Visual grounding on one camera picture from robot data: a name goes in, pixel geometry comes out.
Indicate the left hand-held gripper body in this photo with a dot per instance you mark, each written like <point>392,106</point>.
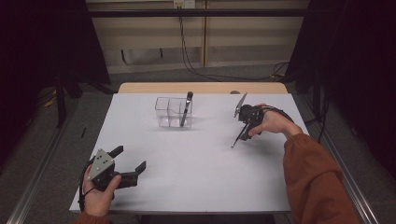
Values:
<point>101,165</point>

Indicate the thin black eyeliner brush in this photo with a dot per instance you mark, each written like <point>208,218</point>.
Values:
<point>236,141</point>

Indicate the black horizontal bar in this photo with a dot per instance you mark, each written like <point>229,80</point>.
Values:
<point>218,13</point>

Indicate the white wall socket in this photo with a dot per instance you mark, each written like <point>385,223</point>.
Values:
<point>184,3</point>

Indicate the person's right hand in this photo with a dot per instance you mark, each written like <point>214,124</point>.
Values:
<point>275,123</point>

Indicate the aluminium floor rail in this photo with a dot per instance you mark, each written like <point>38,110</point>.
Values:
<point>364,207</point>
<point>40,165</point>

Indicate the white table board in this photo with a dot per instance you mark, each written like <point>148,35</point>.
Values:
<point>193,168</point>

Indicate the black makeup brush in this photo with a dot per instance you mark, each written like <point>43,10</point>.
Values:
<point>186,109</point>

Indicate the dark curtain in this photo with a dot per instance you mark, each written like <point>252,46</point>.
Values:
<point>31,46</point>
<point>358,62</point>

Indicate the small black stick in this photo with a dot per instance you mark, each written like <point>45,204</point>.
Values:
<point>83,132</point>

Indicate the person's left hand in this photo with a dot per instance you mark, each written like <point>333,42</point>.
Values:
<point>98,202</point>

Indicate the black metal stand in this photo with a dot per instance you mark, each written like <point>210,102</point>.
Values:
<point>317,93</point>
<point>60,102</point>

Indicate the clear plastic organizer box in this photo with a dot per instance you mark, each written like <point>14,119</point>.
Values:
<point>169,121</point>

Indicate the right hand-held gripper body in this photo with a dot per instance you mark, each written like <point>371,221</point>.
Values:
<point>250,113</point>

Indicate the wooden vertical strip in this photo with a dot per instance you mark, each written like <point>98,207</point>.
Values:
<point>204,40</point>

